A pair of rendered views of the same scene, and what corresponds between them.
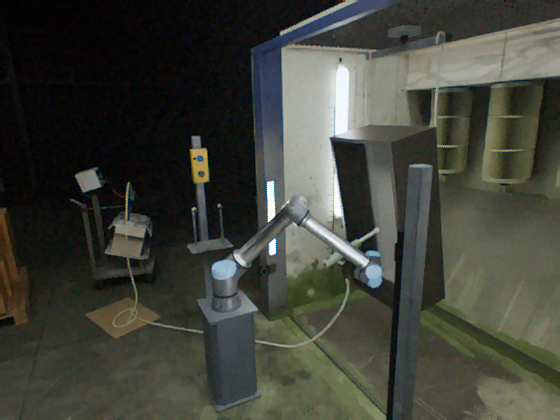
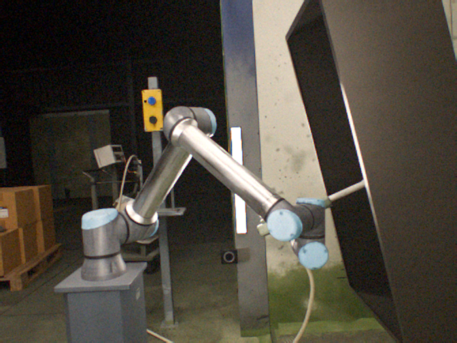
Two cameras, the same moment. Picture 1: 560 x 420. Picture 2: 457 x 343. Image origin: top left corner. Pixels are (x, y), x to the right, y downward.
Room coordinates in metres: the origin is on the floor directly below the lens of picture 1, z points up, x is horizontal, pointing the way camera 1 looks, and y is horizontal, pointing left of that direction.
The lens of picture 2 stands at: (0.90, -0.86, 1.14)
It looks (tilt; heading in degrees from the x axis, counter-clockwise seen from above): 3 degrees down; 27
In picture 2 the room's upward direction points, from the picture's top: 3 degrees counter-clockwise
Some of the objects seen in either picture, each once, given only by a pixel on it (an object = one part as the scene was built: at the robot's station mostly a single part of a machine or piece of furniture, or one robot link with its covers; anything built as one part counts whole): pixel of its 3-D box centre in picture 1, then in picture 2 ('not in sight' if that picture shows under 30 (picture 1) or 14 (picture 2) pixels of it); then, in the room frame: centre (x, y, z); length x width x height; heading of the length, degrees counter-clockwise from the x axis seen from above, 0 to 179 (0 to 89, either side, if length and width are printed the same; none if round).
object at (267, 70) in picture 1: (270, 194); (244, 149); (3.05, 0.09, 1.14); 0.18 x 0.18 x 2.29; 26
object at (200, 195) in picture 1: (203, 236); (161, 203); (2.94, 0.66, 0.82); 0.06 x 0.06 x 1.64; 26
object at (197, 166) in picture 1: (199, 165); (153, 111); (2.88, 0.64, 1.42); 0.12 x 0.06 x 0.26; 116
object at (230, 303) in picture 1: (225, 297); (103, 262); (2.10, 0.37, 0.69); 0.19 x 0.19 x 0.10
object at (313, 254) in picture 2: (370, 277); (310, 250); (2.10, -0.54, 0.80); 0.12 x 0.09 x 0.10; 28
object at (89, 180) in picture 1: (115, 226); (126, 205); (3.91, 1.85, 0.64); 0.73 x 0.50 x 1.27; 106
